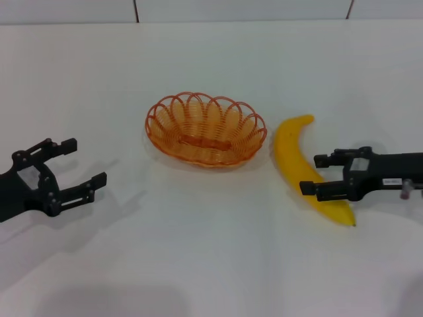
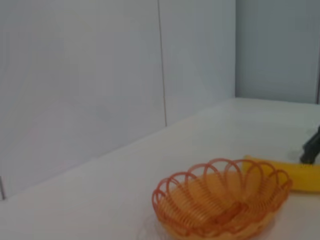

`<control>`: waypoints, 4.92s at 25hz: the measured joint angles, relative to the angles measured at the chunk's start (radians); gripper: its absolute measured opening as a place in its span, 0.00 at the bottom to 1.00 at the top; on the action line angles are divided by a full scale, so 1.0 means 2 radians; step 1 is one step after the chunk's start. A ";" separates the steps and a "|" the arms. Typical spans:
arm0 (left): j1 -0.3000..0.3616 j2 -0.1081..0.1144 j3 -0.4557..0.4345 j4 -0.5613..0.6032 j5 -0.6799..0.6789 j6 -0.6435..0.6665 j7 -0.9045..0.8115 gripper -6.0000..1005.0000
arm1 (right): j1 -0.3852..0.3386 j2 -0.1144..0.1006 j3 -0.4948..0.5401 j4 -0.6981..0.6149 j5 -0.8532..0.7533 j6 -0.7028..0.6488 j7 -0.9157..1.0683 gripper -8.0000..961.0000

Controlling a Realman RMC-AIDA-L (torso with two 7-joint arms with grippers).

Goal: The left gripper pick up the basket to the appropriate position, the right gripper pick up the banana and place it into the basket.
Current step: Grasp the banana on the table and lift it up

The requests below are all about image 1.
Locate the orange plastic wire basket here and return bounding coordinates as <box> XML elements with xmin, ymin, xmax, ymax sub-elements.
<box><xmin>144</xmin><ymin>92</ymin><xmax>268</xmax><ymax>170</ymax></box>

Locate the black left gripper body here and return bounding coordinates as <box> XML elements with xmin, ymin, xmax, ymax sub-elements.
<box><xmin>0</xmin><ymin>151</ymin><xmax>62</xmax><ymax>223</ymax></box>

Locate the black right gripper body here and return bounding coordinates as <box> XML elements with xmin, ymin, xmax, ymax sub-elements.
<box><xmin>342</xmin><ymin>146</ymin><xmax>423</xmax><ymax>202</ymax></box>

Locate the metal cable connector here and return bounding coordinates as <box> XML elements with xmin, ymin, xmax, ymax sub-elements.
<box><xmin>399</xmin><ymin>178</ymin><xmax>423</xmax><ymax>200</ymax></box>

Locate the yellow banana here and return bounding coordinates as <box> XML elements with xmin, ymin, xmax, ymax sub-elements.
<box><xmin>274</xmin><ymin>114</ymin><xmax>358</xmax><ymax>228</ymax></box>

